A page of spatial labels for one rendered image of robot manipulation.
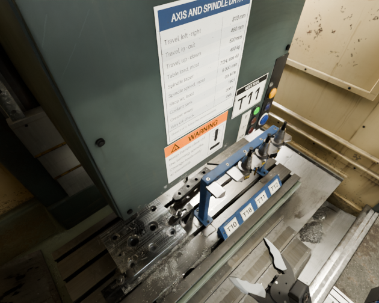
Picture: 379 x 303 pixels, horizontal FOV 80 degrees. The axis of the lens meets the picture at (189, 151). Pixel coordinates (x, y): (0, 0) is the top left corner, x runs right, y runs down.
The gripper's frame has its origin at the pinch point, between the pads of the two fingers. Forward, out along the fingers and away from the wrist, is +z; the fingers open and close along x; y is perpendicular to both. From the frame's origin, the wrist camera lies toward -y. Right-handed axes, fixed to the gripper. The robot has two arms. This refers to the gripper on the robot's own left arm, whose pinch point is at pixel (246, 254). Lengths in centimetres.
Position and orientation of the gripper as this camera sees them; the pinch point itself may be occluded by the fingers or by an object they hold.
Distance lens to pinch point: 68.5
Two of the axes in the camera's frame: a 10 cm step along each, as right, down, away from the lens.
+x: 7.4, -5.0, 4.4
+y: 0.0, 6.6, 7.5
